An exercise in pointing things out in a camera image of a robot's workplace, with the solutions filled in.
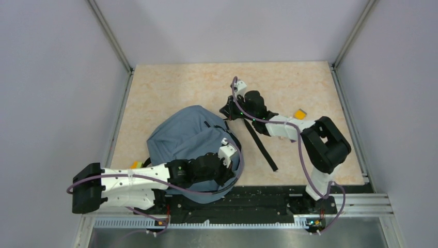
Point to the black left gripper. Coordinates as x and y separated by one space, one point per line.
228 173

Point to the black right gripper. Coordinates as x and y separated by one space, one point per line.
228 110

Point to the blue grey backpack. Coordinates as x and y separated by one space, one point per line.
189 133

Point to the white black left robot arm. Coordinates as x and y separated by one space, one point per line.
95 187

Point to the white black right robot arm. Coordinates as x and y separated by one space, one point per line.
325 145

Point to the yellow grey eraser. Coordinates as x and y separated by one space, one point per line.
300 114

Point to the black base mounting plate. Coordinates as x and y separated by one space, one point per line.
245 205

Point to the colourful puzzle cube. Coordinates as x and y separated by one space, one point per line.
136 164

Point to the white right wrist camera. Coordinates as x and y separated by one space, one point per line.
239 88

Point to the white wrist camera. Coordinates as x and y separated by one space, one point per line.
226 152
239 88

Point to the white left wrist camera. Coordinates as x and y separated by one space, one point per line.
226 152

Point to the metal frame rail left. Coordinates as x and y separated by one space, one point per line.
113 75

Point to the aluminium front rail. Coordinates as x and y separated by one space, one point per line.
349 206

